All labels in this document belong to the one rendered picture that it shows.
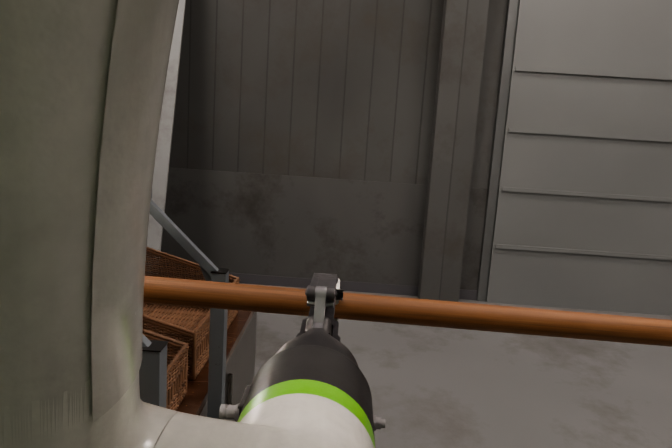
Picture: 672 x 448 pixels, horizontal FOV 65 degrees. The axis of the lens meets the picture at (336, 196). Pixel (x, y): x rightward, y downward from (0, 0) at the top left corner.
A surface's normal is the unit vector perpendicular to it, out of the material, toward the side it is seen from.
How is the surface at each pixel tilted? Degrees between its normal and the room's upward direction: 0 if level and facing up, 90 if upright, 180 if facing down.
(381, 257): 90
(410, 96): 90
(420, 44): 90
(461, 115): 90
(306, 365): 4
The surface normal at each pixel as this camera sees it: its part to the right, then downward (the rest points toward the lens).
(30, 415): 0.51, 0.39
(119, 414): 0.96, 0.22
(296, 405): -0.03, -1.00
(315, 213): -0.04, 0.15
